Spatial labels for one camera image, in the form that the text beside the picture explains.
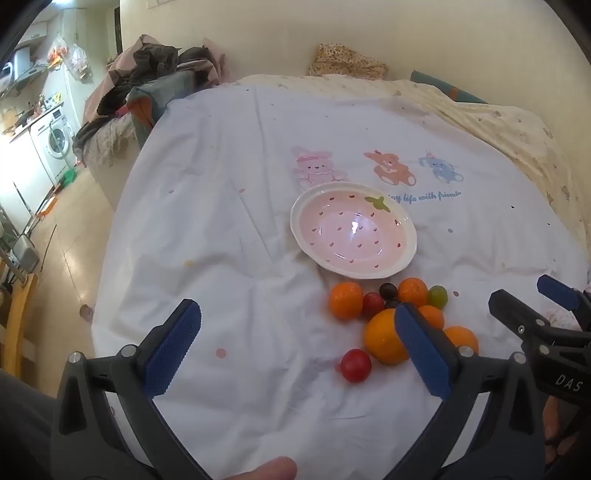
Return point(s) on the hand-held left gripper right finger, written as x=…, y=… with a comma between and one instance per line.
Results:
x=422, y=350

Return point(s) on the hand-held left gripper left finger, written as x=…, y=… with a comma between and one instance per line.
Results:
x=173, y=350

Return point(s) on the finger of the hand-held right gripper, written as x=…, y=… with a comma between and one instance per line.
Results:
x=558, y=290
x=512, y=311

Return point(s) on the small tangerine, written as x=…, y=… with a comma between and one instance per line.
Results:
x=412, y=290
x=346, y=301
x=462, y=339
x=434, y=316

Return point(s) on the large orange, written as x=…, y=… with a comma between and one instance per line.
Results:
x=383, y=339

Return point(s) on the green grape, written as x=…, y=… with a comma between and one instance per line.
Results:
x=437, y=297

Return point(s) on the red cherry tomato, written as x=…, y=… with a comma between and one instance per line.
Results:
x=355, y=365
x=373, y=304

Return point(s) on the dark purple grape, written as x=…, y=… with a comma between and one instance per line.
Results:
x=388, y=290

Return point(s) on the pink strawberry bowl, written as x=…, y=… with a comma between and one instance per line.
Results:
x=353, y=230

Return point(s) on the person's right hand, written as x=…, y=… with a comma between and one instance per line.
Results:
x=553, y=429

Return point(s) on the person's left hand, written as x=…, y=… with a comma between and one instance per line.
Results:
x=263, y=470

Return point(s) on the wooden chair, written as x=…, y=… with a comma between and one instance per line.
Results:
x=18, y=318

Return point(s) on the cream patterned quilt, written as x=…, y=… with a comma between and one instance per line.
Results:
x=508, y=124

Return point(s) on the white printed bedsheet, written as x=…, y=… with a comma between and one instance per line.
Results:
x=258, y=194

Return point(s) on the teal pillow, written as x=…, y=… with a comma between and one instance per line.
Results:
x=445, y=87

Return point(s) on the white washing machine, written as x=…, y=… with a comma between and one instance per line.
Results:
x=57, y=136

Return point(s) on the grey-green folded blanket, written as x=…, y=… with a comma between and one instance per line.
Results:
x=159, y=94

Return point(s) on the kitchen counter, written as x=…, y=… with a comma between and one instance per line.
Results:
x=27, y=121

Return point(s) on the pile of clothes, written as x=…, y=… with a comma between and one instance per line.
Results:
x=152, y=64

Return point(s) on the hanging plastic bags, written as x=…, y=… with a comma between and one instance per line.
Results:
x=69, y=55

